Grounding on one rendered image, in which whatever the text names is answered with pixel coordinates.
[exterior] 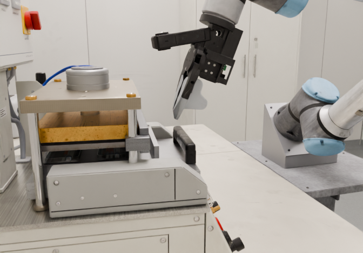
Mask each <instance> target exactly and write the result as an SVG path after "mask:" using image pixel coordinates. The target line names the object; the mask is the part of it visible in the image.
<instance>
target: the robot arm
mask: <svg viewBox="0 0 363 253"><path fill-rule="evenodd" d="M249 1H251V2H253V3H255V4H257V5H259V6H262V7H264V8H266V9H268V10H271V11H273V12H274V13H275V14H280V15H282V16H285V17H287V18H293V17H295V16H297V15H299V14H300V13H301V11H302V10H303V9H304V8H305V6H306V5H307V3H308V0H249ZM355 1H359V2H363V0H355ZM245 3H246V0H205V3H204V6H203V8H202V13H203V14H201V17H200V20H199V21H200V22H201V23H203V24H205V25H207V26H208V28H200V29H195V30H189V31H182V32H175V33H171V34H169V32H159V33H158V34H155V36H152V37H151V42H152V47H153V48H154V49H157V50H158V51H166V50H168V49H171V47H174V46H180V45H186V44H191V48H190V49H189V50H188V53H187V55H186V57H185V60H184V64H183V69H182V71H181V74H180V78H179V82H178V85H177V89H176V95H175V98H174V103H173V115H174V119H176V120H178V118H179V117H180V115H181V114H182V112H183V110H184V109H196V110H203V109H205V108H206V107H207V100H206V99H205V98H204V97H203V96H202V95H201V90H202V88H203V83H202V81H201V80H199V79H198V76H200V78H203V79H205V80H207V81H210V82H213V83H221V84H224V85H227V82H228V79H229V77H230V74H231V72H232V69H233V66H234V64H235V61H236V60H234V59H233V58H234V55H235V53H236V50H237V47H238V45H239V42H240V39H241V37H242V34H243V32H244V31H242V30H240V29H237V28H235V27H236V26H235V25H236V24H238V22H239V19H240V16H241V13H242V10H243V8H244V5H245ZM216 31H217V32H216ZM217 33H218V34H217ZM216 34H217V36H216ZM226 65H229V66H231V68H230V71H229V73H228V76H227V79H224V78H225V75H224V74H222V73H223V71H225V70H226V67H227V66H226ZM339 97H340V92H339V90H338V89H337V87H336V86H335V85H334V84H333V83H331V82H330V81H328V80H326V79H323V78H319V77H313V78H310V79H309V80H307V81H306V83H304V84H303V85H302V87H301V88H300V90H299V91H298V92H297V94H296V95H295V96H294V97H293V98H292V100H291V101H290V102H289V103H287V104H285V105H283V106H281V107H280V108H279V109H278V110H277V111H276V113H275V114H274V117H273V121H274V125H275V127H276V128H277V130H278V131H279V132H280V133H281V134H282V135H283V136H284V137H286V138H288V139H290V140H292V141H303V143H304V146H305V149H306V151H307V152H309V153H310V154H313V155H317V156H331V155H336V154H339V153H341V152H343V151H344V149H345V143H344V140H345V139H346V138H348V137H349V136H350V135H351V134H352V133H353V130H354V126H355V125H357V124H358V123H359V122H361V121H362V120H363V79H362V80H361V81H360V82H359V83H358V84H357V85H355V86H354V87H353V88H352V89H351V90H350V91H348V92H347V93H346V94H345V95H343V96H342V97H341V98H340V99H339Z"/></svg>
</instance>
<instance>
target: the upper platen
mask: <svg viewBox="0 0 363 253"><path fill-rule="evenodd" d="M39 128H40V135H41V146H42V152H47V151H67V150H85V149H105V148H124V147H125V136H126V135H127V110H108V111H79V112H48V113H46V115H45V116H44V117H43V118H42V119H41V120H40V121H39Z"/></svg>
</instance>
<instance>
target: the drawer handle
mask: <svg viewBox="0 0 363 253"><path fill-rule="evenodd" d="M173 143H179V145H180V146H181V148H182V149H183V151H184V153H185V163H186V164H196V145H195V143H194V142H193V141H192V139H190V137H189V136H188V134H187V133H186V132H185V131H184V129H183V128H182V127H181V126H174V127H173Z"/></svg>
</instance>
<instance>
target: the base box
mask: <svg viewBox="0 0 363 253"><path fill-rule="evenodd" d="M0 253H231V251H230V249H229V247H228V245H227V243H226V241H225V239H224V237H223V235H222V233H221V231H220V229H219V227H218V225H217V222H216V220H215V219H214V217H213V215H212V212H211V211H210V212H201V213H195V214H184V215H173V216H161V217H150V218H139V219H127V220H121V221H110V222H98V223H87V224H76V225H65V226H58V227H47V228H35V229H24V230H13V231H2V232H0Z"/></svg>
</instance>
